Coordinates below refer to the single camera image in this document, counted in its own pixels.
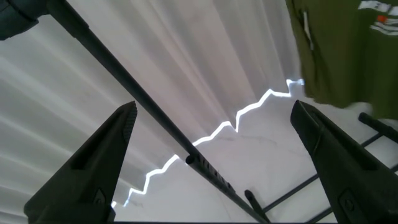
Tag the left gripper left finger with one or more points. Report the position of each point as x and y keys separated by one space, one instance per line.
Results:
x=87 y=180

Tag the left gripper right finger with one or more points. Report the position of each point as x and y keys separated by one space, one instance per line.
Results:
x=351 y=186

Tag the black clothes rack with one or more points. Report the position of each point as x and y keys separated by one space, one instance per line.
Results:
x=124 y=81

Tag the green long-sleeved shirt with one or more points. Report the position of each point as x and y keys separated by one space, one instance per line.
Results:
x=342 y=62

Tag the white curtain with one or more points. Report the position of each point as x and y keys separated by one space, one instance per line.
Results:
x=186 y=46

